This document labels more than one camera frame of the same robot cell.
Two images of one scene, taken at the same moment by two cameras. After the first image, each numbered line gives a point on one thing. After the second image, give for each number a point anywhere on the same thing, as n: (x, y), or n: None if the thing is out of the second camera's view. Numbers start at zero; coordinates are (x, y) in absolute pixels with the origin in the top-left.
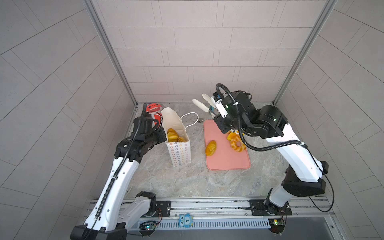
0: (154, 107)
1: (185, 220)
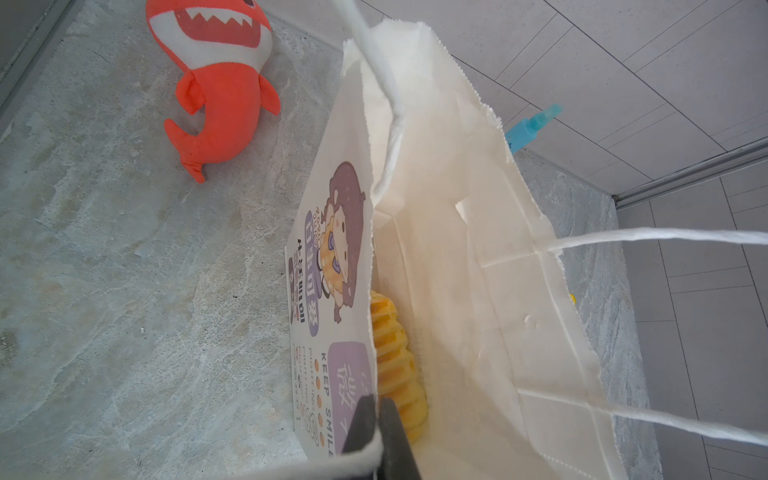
0: (224, 47)
1: None
